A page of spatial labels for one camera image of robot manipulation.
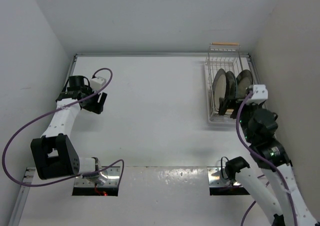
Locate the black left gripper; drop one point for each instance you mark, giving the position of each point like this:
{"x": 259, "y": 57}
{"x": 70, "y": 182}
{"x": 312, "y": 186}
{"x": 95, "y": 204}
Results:
{"x": 96, "y": 107}

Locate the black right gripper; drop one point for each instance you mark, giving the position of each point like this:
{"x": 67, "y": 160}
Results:
{"x": 224, "y": 103}

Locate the blue floral plate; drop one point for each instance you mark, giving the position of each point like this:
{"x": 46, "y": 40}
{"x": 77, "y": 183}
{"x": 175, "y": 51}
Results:
{"x": 230, "y": 93}

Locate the dark rim cream plate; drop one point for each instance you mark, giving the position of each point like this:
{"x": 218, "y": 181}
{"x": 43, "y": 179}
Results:
{"x": 219, "y": 87}

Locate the black patterned rim plate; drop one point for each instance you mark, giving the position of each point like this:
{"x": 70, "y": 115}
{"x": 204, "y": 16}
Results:
{"x": 244, "y": 80}

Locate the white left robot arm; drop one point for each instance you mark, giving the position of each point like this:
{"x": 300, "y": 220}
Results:
{"x": 53, "y": 153}

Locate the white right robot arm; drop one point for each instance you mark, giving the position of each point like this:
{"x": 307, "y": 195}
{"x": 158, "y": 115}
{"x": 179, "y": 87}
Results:
{"x": 284, "y": 206}

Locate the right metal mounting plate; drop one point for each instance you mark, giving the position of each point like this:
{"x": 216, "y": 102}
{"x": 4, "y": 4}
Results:
{"x": 217, "y": 178}

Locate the metal mounting plate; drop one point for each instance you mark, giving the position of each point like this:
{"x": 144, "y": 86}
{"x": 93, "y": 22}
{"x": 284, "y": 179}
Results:
{"x": 217, "y": 178}
{"x": 108, "y": 178}

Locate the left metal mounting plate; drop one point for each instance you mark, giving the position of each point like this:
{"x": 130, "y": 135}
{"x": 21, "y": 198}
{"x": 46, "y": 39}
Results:
{"x": 108, "y": 178}

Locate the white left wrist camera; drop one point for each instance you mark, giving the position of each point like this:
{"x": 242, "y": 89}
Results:
{"x": 97, "y": 83}

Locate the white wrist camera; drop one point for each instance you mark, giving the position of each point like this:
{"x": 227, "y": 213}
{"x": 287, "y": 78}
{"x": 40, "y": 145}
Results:
{"x": 97, "y": 83}
{"x": 259, "y": 94}

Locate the white wire dish rack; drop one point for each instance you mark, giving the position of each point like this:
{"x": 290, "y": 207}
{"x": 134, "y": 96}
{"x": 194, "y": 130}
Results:
{"x": 244, "y": 60}

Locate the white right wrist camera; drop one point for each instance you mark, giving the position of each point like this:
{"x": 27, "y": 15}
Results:
{"x": 259, "y": 94}

